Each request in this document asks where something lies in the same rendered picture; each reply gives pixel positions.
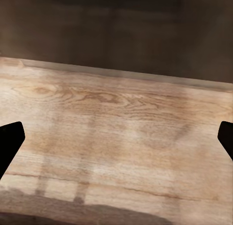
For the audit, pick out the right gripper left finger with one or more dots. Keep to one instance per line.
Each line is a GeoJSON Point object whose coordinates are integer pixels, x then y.
{"type": "Point", "coordinates": [12, 137]}

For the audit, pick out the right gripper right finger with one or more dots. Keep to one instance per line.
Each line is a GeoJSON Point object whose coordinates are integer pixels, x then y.
{"type": "Point", "coordinates": [225, 136]}

